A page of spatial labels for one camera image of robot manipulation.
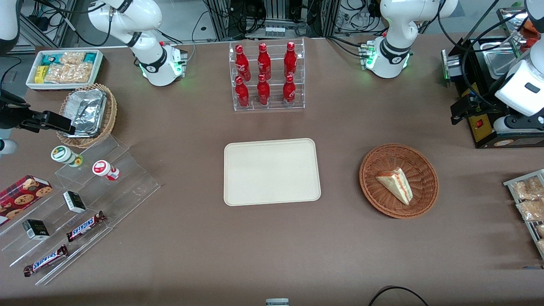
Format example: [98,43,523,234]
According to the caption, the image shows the black cable loop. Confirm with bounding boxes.
[368,286,430,306]

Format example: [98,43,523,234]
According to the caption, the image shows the round brown wicker basket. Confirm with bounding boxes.
[359,144,439,219]

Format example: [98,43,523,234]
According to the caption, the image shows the steel food tray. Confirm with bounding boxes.
[496,6,537,64]

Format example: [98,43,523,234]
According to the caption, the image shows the small black box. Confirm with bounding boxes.
[22,219,50,241]
[63,191,87,213]

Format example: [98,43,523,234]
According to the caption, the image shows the aluminium frame rack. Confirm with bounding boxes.
[204,0,340,40]

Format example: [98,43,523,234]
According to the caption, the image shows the light wicker basket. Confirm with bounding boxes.
[57,84,117,148]

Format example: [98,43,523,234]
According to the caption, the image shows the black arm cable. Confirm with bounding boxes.
[438,0,502,107]

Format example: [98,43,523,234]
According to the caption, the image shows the green lid yogurt cup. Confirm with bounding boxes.
[51,145,83,167]

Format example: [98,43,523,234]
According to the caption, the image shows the triangle sandwich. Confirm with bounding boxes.
[376,168,414,206]

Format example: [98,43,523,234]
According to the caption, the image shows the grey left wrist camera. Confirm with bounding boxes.
[493,114,544,134]

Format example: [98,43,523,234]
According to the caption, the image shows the beige plastic serving tray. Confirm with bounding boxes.
[224,138,321,207]

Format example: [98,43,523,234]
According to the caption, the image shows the clear bag of crackers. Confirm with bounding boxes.
[59,52,86,65]
[45,63,93,84]

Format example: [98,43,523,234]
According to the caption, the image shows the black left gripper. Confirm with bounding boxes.
[451,94,510,125]

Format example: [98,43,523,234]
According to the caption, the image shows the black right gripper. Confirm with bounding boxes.
[0,90,76,134]

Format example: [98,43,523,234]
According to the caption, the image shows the black countertop cooking appliance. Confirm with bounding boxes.
[442,36,544,149]

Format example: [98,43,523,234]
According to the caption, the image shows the clear acrylic stepped shelf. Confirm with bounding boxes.
[0,135,161,286]

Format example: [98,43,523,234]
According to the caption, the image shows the red cola bottle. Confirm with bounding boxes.
[235,76,250,108]
[235,45,251,81]
[283,74,296,106]
[257,74,271,106]
[284,41,297,78]
[257,42,272,80]

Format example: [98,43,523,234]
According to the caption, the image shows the red lid yogurt cup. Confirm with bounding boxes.
[92,160,120,181]

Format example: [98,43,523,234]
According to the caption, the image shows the red cookie box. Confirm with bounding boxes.
[0,175,54,226]

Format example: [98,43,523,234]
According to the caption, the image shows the white rectangular snack tray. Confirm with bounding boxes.
[25,50,105,91]

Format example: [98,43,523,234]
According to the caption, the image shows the clear acrylic bottle rack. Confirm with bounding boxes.
[229,38,306,112]

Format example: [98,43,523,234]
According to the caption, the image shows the aluminium foil tray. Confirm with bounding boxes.
[63,88,108,137]

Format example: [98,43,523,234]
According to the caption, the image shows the grey wire rack tray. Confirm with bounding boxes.
[504,169,544,260]

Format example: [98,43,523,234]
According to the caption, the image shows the snickers chocolate bar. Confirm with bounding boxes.
[23,245,68,277]
[66,211,107,243]

